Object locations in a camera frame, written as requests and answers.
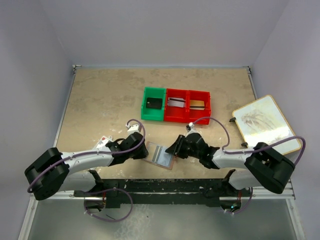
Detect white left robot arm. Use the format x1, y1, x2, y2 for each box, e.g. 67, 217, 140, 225
24, 131, 148, 201

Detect gold magnetic stripe cards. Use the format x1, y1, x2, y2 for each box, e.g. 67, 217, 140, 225
189, 99, 205, 110

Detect yellow framed whiteboard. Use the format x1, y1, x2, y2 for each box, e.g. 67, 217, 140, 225
232, 95, 295, 148

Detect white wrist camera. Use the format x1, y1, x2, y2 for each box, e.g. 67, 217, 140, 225
127, 123, 141, 135
185, 122, 197, 134

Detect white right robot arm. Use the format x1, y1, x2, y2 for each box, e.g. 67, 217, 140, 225
165, 132, 296, 196

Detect green plastic bin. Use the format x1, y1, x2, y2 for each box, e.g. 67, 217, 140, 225
140, 87, 166, 122

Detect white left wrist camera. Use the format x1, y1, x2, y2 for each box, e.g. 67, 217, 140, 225
127, 123, 141, 135

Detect pink leather card holder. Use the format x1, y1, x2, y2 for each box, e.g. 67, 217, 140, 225
143, 141, 174, 170

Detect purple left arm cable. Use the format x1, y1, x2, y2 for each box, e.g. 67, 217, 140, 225
26, 118, 146, 223

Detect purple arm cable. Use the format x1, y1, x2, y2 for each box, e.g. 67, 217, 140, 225
26, 118, 146, 223
186, 116, 307, 216

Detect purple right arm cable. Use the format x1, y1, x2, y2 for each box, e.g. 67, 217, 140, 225
186, 116, 307, 216

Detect red plastic bin right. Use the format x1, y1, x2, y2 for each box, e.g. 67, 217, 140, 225
188, 90, 212, 122

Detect silver magnetic stripe cards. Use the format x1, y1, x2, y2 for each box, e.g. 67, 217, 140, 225
167, 97, 186, 108

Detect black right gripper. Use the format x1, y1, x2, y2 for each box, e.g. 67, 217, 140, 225
165, 134, 201, 159

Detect black VIP cards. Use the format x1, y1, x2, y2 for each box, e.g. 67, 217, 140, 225
145, 97, 163, 110

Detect red plastic bin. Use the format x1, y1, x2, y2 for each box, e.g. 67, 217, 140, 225
188, 90, 212, 122
163, 88, 188, 123

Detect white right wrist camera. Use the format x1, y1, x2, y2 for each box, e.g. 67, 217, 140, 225
185, 122, 197, 134

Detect red plastic bin middle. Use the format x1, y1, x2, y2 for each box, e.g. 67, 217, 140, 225
163, 88, 188, 123

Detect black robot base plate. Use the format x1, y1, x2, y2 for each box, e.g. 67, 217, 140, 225
74, 171, 251, 209

